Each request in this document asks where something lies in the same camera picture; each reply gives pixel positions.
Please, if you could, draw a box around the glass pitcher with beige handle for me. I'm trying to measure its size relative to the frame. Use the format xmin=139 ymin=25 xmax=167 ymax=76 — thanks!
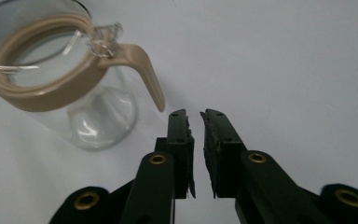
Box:
xmin=0 ymin=0 xmax=166 ymax=151

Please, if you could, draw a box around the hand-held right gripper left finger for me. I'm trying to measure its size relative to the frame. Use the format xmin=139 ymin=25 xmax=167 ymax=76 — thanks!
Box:
xmin=154 ymin=108 xmax=197 ymax=200

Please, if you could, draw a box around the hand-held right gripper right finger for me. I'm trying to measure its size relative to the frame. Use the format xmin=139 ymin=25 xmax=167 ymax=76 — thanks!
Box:
xmin=200 ymin=108 xmax=250 ymax=200

